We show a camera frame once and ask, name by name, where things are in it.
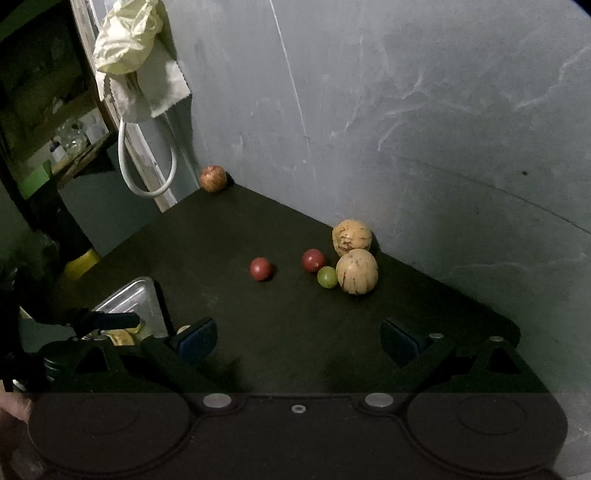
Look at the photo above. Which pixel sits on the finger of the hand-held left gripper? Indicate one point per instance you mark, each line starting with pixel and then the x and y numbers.
pixel 111 319

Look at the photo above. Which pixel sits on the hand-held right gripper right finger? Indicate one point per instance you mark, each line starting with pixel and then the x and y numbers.
pixel 399 341

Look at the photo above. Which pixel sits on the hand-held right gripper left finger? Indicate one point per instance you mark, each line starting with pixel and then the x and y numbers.
pixel 198 339

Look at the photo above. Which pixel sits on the small brown round fruit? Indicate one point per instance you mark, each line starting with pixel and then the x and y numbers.
pixel 183 329

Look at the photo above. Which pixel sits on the spotted yellow banana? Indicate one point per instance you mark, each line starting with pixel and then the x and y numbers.
pixel 121 337

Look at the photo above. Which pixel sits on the metal tray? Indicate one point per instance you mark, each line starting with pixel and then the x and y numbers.
pixel 134 300

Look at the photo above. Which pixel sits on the striped cream melon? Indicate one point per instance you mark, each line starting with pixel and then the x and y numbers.
pixel 352 237
pixel 357 271

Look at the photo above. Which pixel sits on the red plum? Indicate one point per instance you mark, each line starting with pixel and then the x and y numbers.
pixel 313 260
pixel 261 269

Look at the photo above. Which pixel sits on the green grape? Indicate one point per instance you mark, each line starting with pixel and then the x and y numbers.
pixel 327 277

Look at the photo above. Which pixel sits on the person's left hand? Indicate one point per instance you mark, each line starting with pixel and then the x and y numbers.
pixel 13 413

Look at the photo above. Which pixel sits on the yellow container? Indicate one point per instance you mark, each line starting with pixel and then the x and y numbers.
pixel 81 265

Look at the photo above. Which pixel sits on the dark cabinet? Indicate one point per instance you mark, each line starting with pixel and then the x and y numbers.
pixel 101 207

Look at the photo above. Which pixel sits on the green box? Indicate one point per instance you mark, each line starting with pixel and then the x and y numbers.
pixel 36 180

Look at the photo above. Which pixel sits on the red apple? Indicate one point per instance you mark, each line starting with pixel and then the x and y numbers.
pixel 213 178

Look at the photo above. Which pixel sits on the white towel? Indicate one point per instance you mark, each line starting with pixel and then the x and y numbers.
pixel 161 87

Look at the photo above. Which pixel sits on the wooden shelf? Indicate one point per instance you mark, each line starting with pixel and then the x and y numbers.
pixel 41 92

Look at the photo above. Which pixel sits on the white door frame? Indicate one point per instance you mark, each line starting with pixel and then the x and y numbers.
pixel 147 161

